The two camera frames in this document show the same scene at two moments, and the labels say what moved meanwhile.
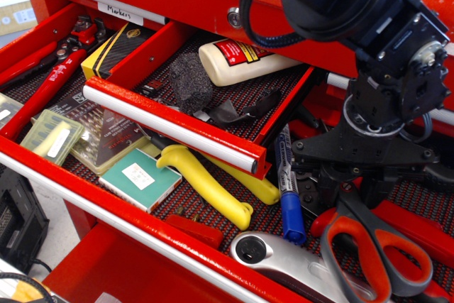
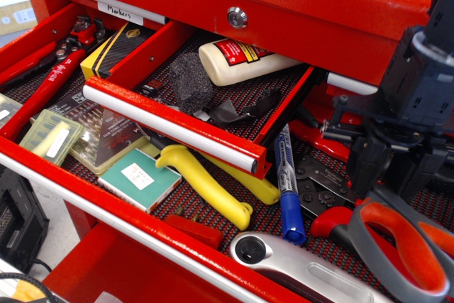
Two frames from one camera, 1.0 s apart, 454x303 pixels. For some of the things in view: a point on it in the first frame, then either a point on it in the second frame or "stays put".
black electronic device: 23,222 stays put
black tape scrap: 225,112 stays put
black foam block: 189,84 stays put
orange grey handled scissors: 369,264 → 413,262
